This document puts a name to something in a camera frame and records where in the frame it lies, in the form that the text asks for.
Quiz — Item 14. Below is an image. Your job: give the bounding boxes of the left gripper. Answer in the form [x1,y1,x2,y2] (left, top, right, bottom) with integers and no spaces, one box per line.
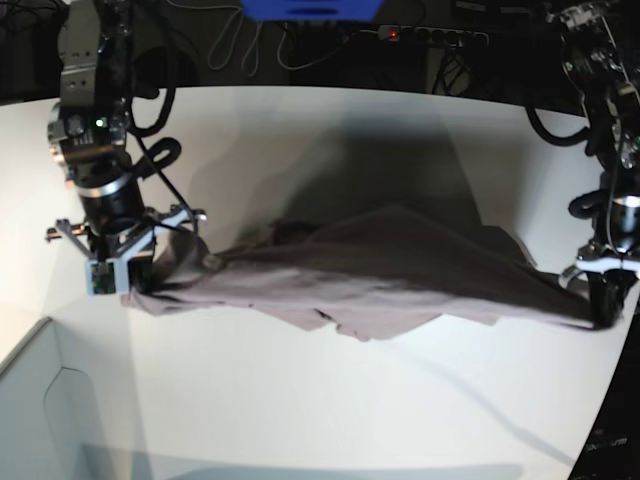
[558,242,639,328]

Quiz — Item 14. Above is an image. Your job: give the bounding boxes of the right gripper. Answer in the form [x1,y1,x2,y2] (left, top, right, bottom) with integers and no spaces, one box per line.
[45,202,207,293]

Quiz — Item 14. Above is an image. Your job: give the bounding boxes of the mauve t-shirt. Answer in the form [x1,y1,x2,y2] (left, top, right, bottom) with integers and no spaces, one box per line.
[122,206,596,341]

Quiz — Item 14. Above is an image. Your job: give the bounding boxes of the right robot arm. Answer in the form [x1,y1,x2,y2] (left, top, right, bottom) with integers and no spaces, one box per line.
[46,1,206,295]

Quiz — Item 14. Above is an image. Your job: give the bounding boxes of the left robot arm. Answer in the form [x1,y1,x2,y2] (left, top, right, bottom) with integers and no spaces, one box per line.
[526,1,639,328]

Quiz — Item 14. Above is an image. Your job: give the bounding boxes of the blue box overhead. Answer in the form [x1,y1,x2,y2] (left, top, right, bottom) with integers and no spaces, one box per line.
[241,0,384,22]

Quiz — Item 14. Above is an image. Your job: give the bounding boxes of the black power strip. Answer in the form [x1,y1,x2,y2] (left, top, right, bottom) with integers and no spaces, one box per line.
[376,25,490,49]

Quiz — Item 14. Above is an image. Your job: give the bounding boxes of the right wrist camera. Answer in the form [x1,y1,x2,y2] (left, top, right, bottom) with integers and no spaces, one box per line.
[85,258,130,296]

